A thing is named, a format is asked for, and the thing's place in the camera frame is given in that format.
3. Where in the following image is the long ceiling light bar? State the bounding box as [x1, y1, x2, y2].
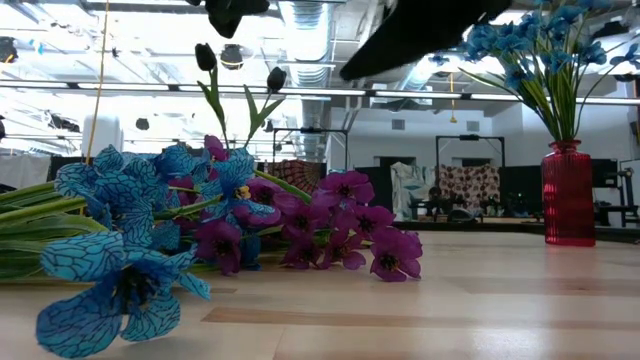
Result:
[0, 79, 640, 106]

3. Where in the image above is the black background workstation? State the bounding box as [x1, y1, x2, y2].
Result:
[408, 192, 501, 224]

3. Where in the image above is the brown dotted cloth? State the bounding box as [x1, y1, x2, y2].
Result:
[437, 163, 502, 217]

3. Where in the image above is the round black ceiling lamp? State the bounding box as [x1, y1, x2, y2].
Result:
[219, 43, 245, 71]

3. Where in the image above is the black partition panel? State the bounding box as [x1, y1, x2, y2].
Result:
[369, 166, 396, 221]

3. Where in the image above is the black stand frame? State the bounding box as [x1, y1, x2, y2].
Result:
[434, 133, 506, 169]

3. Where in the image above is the blue artificial flower bunch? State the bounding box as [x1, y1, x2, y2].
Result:
[0, 144, 282, 359]
[519, 0, 640, 144]
[432, 9, 566, 144]

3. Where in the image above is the yellow hanging cord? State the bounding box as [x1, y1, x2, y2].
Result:
[84, 0, 111, 165]

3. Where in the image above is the black aluminium table frame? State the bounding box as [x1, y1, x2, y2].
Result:
[394, 219, 640, 245]

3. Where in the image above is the silver air duct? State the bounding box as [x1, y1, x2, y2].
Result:
[397, 49, 501, 94]
[277, 0, 344, 131]

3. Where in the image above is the black background desk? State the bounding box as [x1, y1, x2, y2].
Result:
[594, 199, 640, 229]

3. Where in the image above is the black monitor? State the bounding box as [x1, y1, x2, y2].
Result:
[592, 157, 620, 189]

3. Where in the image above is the white teal patterned cloth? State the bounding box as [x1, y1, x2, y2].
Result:
[391, 160, 437, 222]

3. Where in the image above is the red ribbed glass vase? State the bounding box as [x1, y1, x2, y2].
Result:
[541, 139, 597, 248]

